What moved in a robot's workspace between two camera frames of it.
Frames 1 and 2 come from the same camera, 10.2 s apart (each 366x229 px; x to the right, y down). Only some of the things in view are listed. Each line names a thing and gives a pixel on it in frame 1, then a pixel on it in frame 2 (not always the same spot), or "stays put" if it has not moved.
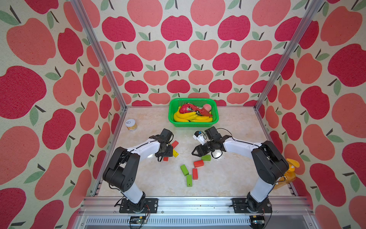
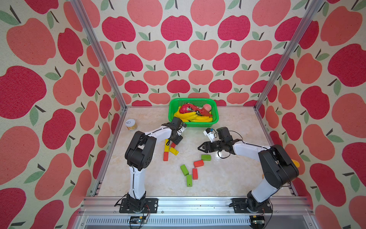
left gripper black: [169, 153] -> [177, 141]
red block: [198, 163] stays put
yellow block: [175, 153] stays put
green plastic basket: [175, 103] stays put
